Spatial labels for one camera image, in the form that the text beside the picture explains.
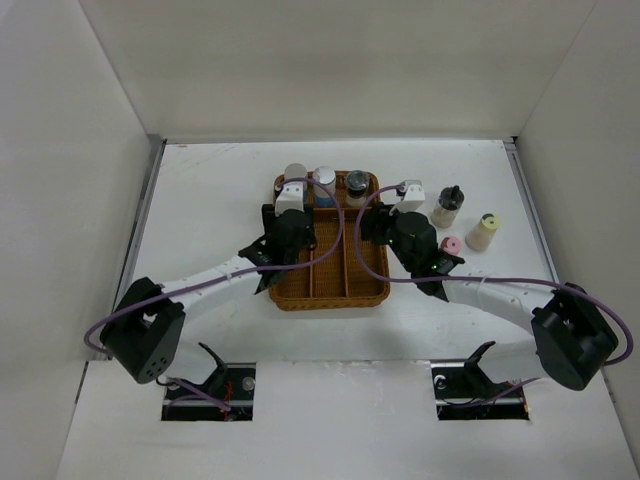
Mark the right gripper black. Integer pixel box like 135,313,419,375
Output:
357,201,416,273

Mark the dark-lid spice grinder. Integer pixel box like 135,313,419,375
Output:
344,170,370,208

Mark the silver-lid jar blue label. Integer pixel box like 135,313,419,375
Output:
283,163,308,187
312,166,336,208

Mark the black-cap bottle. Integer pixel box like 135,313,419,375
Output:
431,185,465,229

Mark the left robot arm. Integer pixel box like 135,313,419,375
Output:
99,204,317,399

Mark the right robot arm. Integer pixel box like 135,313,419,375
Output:
357,204,619,396

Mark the brown wicker divided tray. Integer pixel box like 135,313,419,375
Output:
269,170,390,311

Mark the pink-cap bottle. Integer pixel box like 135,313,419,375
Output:
440,236,462,256

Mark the yellow-cap bottle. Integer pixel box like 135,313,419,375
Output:
465,213,501,252

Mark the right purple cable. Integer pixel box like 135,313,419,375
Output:
354,184,634,407

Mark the purple cable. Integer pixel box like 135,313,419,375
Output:
354,184,634,407
82,177,346,414

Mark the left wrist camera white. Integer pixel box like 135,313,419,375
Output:
274,181,306,217

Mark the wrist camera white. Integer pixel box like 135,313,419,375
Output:
391,180,425,215
274,181,306,217

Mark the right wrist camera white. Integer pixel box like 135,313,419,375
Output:
391,180,425,215

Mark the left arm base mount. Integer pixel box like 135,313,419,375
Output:
155,342,257,422

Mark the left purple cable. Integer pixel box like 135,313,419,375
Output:
82,177,346,414

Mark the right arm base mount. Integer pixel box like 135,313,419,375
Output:
431,342,529,421

